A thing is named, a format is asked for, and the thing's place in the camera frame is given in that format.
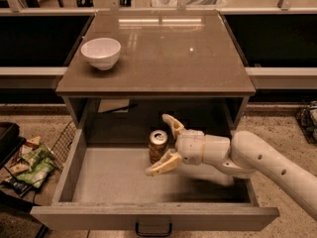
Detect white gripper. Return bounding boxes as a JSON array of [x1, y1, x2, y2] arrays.
[[146, 114, 205, 177]]

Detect orange soda can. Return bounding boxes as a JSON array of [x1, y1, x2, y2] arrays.
[[149, 130, 168, 164]]

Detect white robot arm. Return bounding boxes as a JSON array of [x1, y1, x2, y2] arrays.
[[146, 114, 317, 220]]

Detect grey cabinet with glossy top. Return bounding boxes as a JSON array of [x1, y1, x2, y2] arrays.
[[56, 10, 255, 127]]

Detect open grey top drawer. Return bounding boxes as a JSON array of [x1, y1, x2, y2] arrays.
[[31, 130, 279, 231]]

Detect white ceramic bowl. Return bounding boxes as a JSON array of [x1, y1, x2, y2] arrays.
[[80, 38, 121, 70]]

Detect green snack bag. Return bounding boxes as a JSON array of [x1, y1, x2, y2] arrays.
[[17, 144, 54, 188]]

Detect tan chip bag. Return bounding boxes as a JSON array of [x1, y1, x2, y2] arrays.
[[25, 136, 41, 149]]

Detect dark snack packet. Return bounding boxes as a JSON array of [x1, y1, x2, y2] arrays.
[[1, 178, 31, 196]]

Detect black tray left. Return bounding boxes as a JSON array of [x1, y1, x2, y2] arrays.
[[0, 122, 26, 169]]

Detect black drawer handle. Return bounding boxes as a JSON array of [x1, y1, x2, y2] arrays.
[[135, 222, 172, 238]]

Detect black wire basket left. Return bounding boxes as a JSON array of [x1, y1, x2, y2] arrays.
[[51, 122, 76, 171]]

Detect black wire basket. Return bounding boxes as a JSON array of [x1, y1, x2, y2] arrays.
[[51, 122, 76, 171], [296, 101, 317, 144]]

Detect black wire basket right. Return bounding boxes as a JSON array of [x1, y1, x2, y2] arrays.
[[296, 101, 317, 144]]

